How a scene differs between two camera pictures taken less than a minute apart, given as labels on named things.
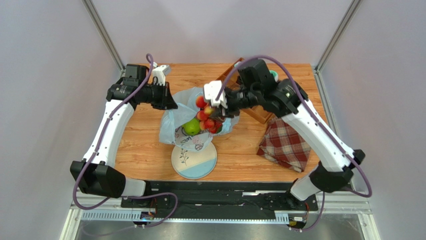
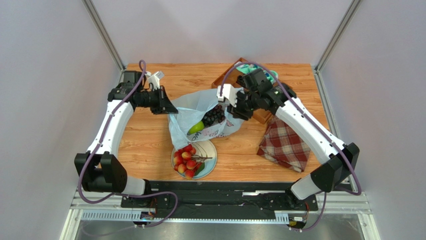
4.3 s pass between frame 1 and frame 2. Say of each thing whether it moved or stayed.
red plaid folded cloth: stayed
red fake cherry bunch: moved
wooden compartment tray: stayed
